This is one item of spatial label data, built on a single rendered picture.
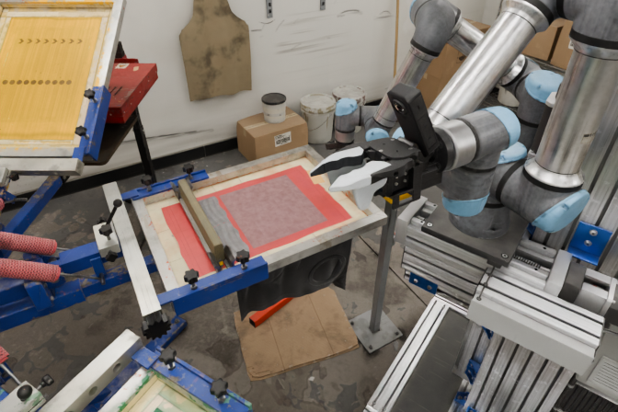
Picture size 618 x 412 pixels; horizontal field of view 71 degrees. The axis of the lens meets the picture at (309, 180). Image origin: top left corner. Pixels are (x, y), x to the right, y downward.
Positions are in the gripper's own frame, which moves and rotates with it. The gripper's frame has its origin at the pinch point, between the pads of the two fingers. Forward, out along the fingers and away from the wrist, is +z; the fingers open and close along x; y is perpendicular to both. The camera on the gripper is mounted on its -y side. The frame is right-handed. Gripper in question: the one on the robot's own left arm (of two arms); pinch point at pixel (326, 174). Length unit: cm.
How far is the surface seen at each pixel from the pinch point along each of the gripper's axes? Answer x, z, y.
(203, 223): 79, 2, 51
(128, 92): 186, 4, 32
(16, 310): 87, 61, 64
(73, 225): 259, 55, 134
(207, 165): 285, -51, 130
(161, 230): 96, 14, 60
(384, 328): 86, -80, 157
